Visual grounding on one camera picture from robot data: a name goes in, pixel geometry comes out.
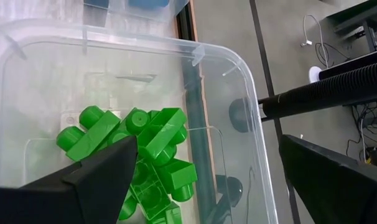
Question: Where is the black table clamp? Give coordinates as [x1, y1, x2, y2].
[207, 96, 255, 224]

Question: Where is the green toy building block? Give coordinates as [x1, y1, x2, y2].
[56, 105, 123, 162]
[157, 158, 198, 203]
[107, 107, 154, 146]
[146, 200, 184, 224]
[135, 107, 189, 167]
[118, 157, 173, 222]

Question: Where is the black pole stand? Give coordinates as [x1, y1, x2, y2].
[258, 60, 377, 123]

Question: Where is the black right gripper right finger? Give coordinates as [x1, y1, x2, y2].
[278, 134, 377, 224]

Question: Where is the black furniture frame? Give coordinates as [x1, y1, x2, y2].
[326, 0, 377, 54]

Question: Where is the black cable bundle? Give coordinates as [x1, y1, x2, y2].
[345, 104, 377, 170]

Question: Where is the clear plastic bin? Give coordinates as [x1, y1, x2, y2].
[0, 18, 279, 224]
[81, 0, 191, 25]

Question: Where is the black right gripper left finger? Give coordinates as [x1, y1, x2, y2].
[0, 134, 139, 224]

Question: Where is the white cable with plug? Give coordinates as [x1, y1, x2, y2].
[299, 14, 330, 70]

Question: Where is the blue toy building block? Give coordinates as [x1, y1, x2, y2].
[128, 0, 170, 9]

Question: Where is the black metal table frame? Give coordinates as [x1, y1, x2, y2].
[175, 4, 219, 224]

